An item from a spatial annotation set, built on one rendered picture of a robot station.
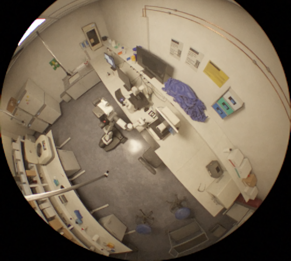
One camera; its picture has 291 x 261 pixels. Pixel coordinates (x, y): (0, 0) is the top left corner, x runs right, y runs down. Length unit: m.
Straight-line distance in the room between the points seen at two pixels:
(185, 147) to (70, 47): 4.05
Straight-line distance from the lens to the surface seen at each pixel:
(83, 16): 3.55
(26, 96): 3.58
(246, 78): 1.17
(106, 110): 1.53
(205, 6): 1.19
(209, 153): 2.18
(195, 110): 1.48
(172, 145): 1.87
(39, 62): 3.79
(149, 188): 2.74
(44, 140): 2.83
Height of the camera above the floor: 2.57
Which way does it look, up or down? 69 degrees down
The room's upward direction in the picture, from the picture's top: 7 degrees counter-clockwise
